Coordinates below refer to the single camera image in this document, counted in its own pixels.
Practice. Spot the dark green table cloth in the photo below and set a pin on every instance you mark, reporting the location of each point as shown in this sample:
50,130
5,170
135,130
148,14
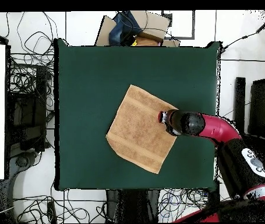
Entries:
88,81

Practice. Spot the orange-brown cloth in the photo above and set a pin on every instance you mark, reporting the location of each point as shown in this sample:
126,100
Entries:
148,42

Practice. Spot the orange terry towel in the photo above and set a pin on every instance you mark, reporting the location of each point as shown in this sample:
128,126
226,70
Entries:
136,130

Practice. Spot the black equipment stand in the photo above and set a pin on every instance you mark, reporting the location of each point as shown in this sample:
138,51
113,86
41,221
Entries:
29,112

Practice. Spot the black upright post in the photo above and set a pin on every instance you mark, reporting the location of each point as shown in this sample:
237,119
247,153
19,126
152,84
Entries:
239,100

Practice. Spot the blue jeans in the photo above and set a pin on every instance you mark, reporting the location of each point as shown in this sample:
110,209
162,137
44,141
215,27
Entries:
123,30

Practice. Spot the dark-framed white board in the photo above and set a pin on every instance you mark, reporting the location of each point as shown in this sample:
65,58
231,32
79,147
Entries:
194,25

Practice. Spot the brown cardboard sheet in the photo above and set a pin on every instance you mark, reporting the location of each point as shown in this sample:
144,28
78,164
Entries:
104,32

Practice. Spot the brown cardboard box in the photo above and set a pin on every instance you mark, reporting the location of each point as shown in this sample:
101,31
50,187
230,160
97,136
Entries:
153,23

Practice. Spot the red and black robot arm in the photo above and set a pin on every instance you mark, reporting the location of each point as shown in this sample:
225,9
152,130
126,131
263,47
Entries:
218,128

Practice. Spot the black wheeled stand base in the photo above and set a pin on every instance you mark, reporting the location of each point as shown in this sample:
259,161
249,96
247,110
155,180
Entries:
22,162

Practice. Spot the black chair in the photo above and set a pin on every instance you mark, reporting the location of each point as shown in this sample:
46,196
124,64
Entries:
261,109

